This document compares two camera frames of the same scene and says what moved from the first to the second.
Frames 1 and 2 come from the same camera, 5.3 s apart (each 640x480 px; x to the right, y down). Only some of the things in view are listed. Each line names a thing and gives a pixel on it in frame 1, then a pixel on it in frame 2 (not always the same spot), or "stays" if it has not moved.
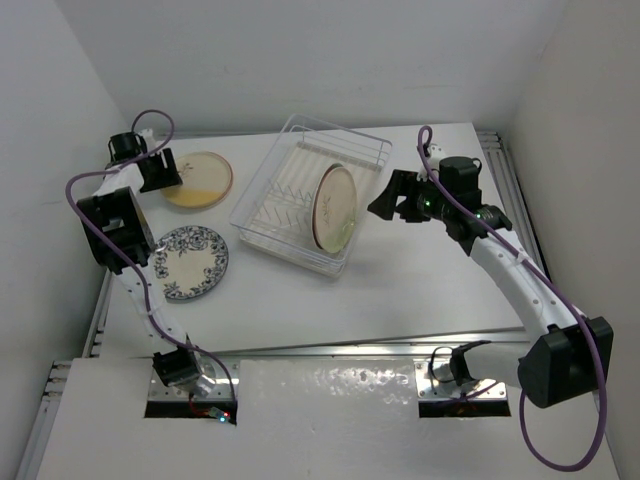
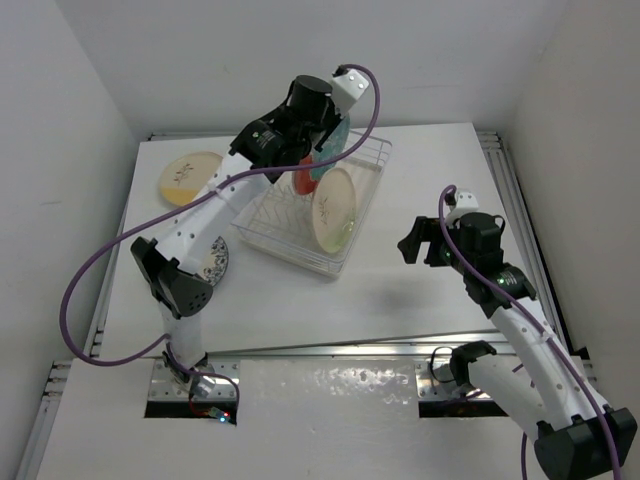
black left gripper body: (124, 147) → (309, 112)
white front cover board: (319, 419) stays
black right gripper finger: (400, 185) → (410, 246)
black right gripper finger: (412, 210) → (434, 235)
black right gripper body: (436, 204) → (448, 258)
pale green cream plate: (335, 208) stays
